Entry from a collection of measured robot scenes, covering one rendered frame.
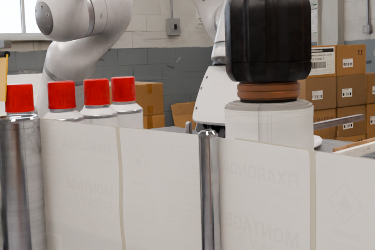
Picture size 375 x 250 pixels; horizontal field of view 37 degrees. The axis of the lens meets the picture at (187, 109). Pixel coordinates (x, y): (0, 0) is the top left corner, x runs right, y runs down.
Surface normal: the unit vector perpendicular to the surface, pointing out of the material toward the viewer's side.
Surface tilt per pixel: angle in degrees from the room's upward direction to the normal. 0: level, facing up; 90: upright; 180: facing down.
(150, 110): 91
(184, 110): 70
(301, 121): 92
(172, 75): 90
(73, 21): 120
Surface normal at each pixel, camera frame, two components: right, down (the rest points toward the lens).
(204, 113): -0.71, -0.26
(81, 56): 0.20, -0.22
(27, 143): 0.64, 0.06
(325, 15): -0.84, 0.08
